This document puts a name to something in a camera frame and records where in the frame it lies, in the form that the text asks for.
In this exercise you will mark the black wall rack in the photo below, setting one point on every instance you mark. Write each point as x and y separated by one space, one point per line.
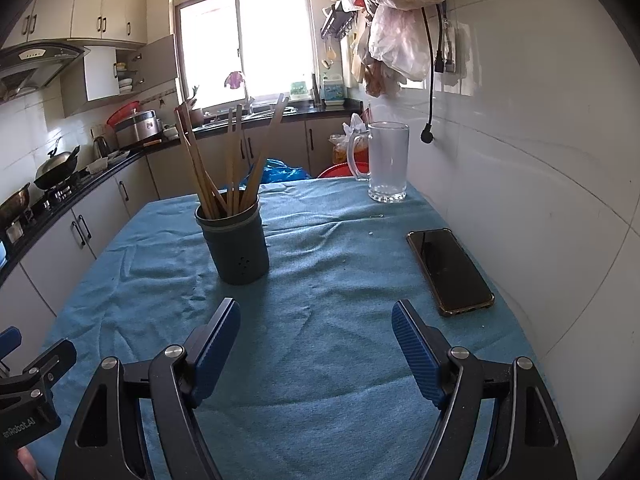
335 22

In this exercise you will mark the red colander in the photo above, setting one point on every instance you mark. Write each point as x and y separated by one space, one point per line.
120 114

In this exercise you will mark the black kitchen countertop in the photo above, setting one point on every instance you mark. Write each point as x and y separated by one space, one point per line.
350 106

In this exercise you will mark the dark grey utensil holder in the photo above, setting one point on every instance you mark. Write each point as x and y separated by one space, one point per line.
240 255

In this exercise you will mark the hanging ladle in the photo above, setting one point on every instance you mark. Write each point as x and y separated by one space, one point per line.
327 62

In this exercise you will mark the blue plastic bag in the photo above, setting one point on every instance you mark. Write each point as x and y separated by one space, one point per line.
280 172

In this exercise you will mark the black smartphone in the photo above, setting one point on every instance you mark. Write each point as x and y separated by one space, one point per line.
450 270

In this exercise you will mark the grey kitchen base cabinets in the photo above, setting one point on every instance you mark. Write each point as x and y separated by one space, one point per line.
50 260

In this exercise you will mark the kitchen window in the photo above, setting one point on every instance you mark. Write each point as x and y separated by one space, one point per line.
270 35

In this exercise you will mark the bunch of bamboo chopsticks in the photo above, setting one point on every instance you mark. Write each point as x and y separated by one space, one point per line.
231 160

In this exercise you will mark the glass beer mug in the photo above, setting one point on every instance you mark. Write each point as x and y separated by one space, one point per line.
387 170

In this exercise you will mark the metal wok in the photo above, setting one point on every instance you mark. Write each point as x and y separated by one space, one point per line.
12 205

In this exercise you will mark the brown clay pot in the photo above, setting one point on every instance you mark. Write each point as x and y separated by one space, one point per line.
196 116

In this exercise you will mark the blue tablecloth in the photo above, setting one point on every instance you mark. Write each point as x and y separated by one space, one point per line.
320 285

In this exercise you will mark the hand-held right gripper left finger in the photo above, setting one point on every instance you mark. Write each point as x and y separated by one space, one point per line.
217 350

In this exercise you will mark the cream wall cabinets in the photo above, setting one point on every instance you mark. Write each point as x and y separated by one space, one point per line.
100 5

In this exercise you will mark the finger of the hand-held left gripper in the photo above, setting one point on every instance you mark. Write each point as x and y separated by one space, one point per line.
10 341
50 365

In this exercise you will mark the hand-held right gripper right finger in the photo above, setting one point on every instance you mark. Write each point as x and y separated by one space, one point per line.
415 355

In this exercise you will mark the black wok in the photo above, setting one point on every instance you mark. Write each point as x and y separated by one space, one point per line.
55 170

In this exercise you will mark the white plastic bag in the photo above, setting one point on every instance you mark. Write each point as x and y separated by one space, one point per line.
337 147

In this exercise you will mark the gas stove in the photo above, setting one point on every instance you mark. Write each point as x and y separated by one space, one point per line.
60 192

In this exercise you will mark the pink cloth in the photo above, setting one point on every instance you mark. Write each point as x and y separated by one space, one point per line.
234 79

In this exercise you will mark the white detergent bottle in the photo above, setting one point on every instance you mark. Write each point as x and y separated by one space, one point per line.
333 91

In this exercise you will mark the steel kettle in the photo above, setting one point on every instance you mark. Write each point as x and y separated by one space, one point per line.
101 147

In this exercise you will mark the range hood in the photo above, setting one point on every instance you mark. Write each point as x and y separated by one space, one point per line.
35 60

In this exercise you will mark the metal faucet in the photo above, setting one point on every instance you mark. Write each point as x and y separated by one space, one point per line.
247 97

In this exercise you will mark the red plastic basin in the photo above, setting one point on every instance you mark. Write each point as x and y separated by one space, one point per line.
335 171

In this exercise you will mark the small square metal container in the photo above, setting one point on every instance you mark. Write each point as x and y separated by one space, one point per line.
15 232

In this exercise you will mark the translucent hanging plastic bag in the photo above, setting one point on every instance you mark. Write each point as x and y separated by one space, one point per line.
400 40

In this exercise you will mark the hanging wooden cutting board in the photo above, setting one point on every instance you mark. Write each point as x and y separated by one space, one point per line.
360 60

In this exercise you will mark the white bowl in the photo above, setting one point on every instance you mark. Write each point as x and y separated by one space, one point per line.
170 133

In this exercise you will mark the clear plastic food container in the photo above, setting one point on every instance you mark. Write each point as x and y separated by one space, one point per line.
97 166

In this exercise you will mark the silver rice cooker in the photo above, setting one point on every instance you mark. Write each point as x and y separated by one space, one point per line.
137 130

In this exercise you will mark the open wall cabinet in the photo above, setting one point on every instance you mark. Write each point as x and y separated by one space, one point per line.
157 60

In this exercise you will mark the brown filled plastic bag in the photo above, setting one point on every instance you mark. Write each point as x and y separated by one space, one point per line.
375 82

